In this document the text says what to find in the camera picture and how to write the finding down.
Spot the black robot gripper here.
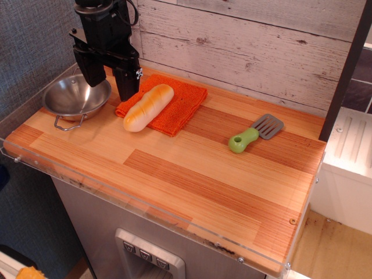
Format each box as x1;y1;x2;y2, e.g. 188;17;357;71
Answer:
70;1;141;101

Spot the toy bread bun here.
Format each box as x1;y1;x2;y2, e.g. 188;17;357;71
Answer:
123;84;174;133

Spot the green handled grey spatula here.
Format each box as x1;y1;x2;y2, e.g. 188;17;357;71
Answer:
228;113;284;153

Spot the orange cloth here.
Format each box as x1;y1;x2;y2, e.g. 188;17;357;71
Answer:
115;74;208;137

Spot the grey toy fridge cabinet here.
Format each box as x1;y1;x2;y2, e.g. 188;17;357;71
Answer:
53;178;265;278

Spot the silver dispenser panel with buttons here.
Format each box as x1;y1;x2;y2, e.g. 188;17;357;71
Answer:
115;228;186;278

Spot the yellow object at corner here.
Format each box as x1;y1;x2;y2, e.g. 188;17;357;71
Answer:
16;266;45;279

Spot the white toy sink counter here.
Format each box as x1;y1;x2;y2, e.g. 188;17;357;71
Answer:
310;108;371;234

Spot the stainless steel bowl with handles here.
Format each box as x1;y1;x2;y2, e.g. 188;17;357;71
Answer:
42;73;112;131

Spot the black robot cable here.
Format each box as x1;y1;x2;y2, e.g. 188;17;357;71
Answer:
116;0;140;27

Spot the dark vertical post right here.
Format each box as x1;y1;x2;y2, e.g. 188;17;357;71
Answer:
319;0;371;142

